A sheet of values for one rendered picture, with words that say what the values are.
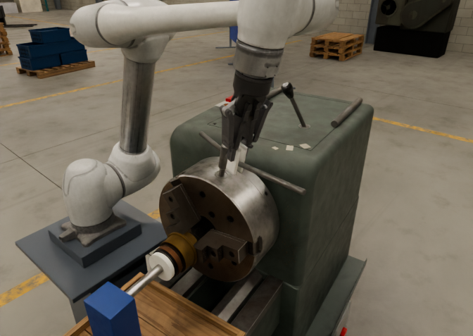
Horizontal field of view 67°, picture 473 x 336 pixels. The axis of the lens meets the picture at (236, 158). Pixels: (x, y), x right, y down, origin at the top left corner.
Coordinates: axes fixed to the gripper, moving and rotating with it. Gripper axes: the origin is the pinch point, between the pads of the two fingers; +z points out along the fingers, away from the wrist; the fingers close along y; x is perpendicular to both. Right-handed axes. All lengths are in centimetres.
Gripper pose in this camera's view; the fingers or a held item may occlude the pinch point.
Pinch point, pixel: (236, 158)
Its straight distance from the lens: 79.9
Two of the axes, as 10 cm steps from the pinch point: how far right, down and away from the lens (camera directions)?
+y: 7.6, -2.3, 6.1
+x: -6.2, -5.1, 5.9
